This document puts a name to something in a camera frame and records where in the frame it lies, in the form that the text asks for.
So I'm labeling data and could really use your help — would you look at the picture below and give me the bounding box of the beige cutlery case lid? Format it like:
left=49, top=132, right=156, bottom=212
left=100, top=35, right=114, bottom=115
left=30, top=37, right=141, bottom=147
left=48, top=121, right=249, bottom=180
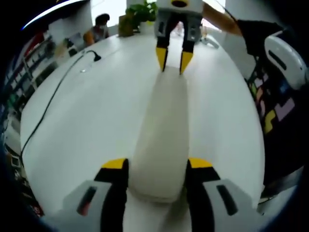
left=127, top=67, right=191, bottom=201

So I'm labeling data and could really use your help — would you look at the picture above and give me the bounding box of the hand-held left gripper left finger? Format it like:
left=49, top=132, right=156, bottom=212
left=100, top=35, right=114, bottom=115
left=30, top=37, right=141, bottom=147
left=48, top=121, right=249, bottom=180
left=60, top=158, right=129, bottom=232

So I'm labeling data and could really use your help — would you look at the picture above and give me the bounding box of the green potted plant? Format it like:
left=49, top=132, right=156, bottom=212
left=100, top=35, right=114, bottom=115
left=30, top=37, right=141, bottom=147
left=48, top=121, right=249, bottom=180
left=125, top=1, right=159, bottom=32

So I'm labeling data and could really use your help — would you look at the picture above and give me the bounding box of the white worn device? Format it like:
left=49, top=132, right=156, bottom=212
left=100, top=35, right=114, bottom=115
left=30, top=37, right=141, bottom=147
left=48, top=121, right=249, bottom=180
left=264, top=30, right=307, bottom=89

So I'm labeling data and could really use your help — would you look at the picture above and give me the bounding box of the black cable with plug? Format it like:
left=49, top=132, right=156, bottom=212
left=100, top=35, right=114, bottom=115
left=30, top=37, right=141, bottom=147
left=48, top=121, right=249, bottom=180
left=20, top=50, right=102, bottom=158

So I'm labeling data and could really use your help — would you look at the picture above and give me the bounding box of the brown box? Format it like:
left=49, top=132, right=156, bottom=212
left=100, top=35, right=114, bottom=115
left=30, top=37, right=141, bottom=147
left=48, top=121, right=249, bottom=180
left=118, top=14, right=134, bottom=37

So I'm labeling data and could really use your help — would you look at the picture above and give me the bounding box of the white plant pot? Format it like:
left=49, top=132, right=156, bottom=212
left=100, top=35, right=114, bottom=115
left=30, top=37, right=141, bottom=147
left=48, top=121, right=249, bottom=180
left=140, top=21, right=155, bottom=34

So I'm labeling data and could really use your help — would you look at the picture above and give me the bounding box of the shelving with white boxes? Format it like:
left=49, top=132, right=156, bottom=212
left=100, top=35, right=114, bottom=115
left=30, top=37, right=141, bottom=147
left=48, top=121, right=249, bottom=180
left=4, top=33, right=58, bottom=102

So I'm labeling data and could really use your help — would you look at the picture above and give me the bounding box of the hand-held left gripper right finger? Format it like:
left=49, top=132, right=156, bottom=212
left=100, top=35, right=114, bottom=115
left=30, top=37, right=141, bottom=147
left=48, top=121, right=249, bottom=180
left=185, top=158, right=258, bottom=232

